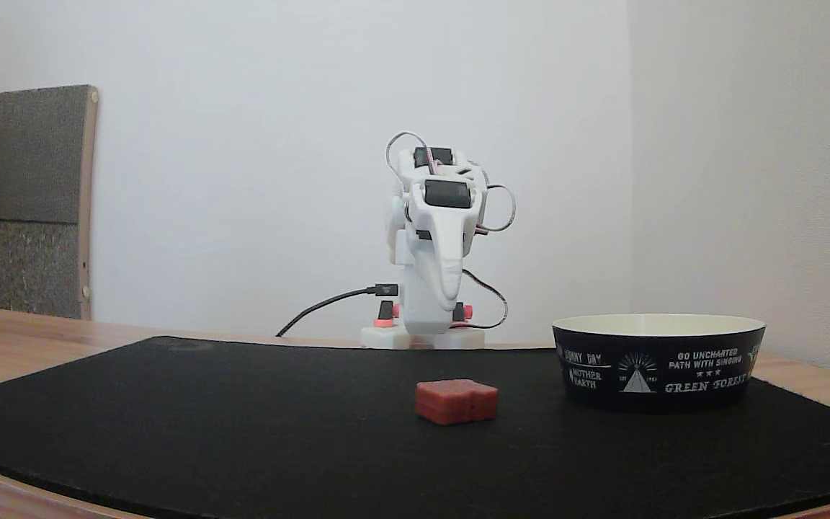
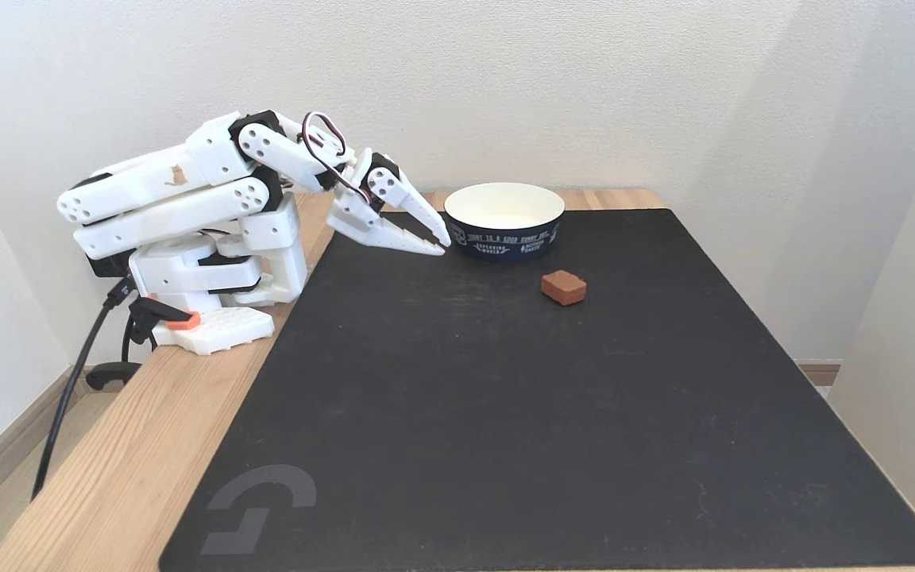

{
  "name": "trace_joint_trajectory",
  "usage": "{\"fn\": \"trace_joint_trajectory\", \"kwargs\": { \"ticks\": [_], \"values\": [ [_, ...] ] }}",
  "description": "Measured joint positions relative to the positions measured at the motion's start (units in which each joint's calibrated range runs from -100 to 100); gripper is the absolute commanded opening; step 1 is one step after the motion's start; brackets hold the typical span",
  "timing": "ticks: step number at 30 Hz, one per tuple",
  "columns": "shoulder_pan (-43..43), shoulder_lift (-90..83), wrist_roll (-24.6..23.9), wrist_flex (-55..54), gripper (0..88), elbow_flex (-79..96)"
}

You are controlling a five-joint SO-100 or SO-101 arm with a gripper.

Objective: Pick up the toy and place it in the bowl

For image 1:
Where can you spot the red block toy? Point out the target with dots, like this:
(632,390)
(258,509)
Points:
(456,401)

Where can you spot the black printed bowl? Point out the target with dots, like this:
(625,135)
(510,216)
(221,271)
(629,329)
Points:
(656,367)

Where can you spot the orange black clamp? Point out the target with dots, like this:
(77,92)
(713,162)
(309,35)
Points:
(463,312)
(385,314)

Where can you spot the black desk mat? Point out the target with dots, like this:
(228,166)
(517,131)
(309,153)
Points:
(242,425)

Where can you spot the grey board with wooden edge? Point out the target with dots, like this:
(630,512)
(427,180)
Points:
(22,202)

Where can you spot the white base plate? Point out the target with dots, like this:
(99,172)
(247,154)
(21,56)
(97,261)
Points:
(386,339)

